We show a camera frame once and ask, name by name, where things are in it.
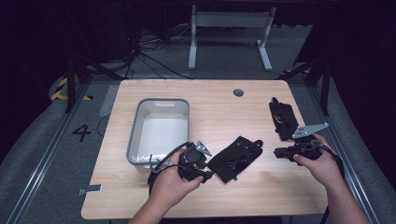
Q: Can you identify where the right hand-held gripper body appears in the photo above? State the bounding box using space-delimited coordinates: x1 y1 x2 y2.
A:
288 121 330 161

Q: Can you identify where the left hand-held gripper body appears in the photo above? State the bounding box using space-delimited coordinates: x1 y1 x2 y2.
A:
178 139 214 182

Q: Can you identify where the black pouch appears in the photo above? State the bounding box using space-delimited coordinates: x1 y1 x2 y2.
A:
206 134 264 185
268 96 301 142

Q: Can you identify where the person's right hand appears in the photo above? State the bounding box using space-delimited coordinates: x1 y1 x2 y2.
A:
292 133 344 189

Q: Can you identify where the person's left hand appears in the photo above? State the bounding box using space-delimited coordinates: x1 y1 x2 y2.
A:
148 148 205 213

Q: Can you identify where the grey plastic bin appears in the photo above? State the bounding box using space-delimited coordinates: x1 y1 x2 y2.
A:
125 97 191 173

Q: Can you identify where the black metal stand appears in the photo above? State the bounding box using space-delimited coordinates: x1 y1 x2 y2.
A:
279 58 332 117
64 55 126 114

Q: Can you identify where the yellow black hazard tape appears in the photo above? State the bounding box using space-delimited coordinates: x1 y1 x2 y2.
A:
50 77 94 102

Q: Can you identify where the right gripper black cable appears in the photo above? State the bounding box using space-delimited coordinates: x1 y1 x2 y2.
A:
311 139 346 224

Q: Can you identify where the aluminium floor rail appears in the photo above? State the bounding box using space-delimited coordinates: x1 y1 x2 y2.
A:
306 87 381 224
5 83 92 224

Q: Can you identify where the thin black floor cable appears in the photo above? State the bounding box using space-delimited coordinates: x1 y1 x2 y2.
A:
96 113 112 138

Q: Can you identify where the small grey metal bracket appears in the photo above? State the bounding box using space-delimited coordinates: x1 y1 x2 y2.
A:
77 184 104 197

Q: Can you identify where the tangle of floor cables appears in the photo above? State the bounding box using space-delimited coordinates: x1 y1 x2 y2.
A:
124 24 192 80

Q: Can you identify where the grey metal desk frame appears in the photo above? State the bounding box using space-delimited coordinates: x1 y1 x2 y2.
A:
188 4 277 72

